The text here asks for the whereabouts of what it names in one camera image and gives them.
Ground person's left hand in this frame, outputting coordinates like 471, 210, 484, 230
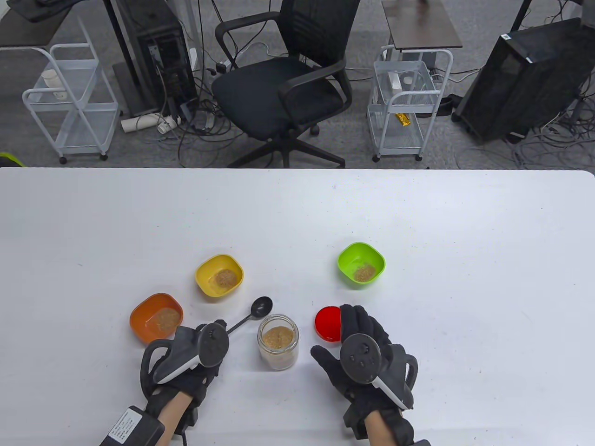
141, 320, 229, 421

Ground person's right hand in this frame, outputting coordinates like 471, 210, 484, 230
311, 304, 419, 421

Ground person's left forearm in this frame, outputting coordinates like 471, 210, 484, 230
157, 392, 194, 437

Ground person's right forearm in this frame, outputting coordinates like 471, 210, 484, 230
364, 411, 397, 446

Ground black controller on left hand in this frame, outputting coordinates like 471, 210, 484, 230
152, 322, 230, 385

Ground black controller on hand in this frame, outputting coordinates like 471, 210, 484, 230
152, 322, 230, 385
339, 334, 415, 411

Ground red jar lid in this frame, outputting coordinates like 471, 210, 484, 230
315, 306, 344, 344

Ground black controller on right hand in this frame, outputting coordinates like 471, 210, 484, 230
339, 334, 415, 411

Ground glass jar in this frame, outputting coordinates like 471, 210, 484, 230
258, 314, 299, 371

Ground brown grains in jar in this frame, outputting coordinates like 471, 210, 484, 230
262, 327, 295, 350

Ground brown grains in orange bowl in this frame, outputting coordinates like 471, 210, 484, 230
151, 308, 181, 330

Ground black measuring spoon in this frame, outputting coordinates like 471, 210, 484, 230
226, 296, 274, 335

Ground orange bowl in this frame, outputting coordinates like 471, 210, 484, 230
130, 293, 184, 345

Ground yellow bowl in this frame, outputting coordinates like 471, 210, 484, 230
195, 254, 245, 299

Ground green bowl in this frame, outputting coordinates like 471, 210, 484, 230
337, 242, 386, 287

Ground white cardboard tube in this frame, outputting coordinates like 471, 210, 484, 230
121, 113, 162, 135

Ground black office chair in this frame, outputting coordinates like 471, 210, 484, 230
211, 0, 362, 169

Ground brown side desk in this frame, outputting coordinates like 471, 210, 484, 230
381, 0, 463, 52

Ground large black computer tower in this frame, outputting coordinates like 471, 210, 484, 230
452, 18, 595, 143

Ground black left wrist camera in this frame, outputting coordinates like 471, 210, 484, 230
99, 406, 166, 446

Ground white wire cart with packet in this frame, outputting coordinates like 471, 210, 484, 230
367, 45, 454, 163

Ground tangle of black floor cables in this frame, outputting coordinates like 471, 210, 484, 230
153, 42, 289, 169

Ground white wire cart with cup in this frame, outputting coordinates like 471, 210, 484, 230
22, 18, 120, 164

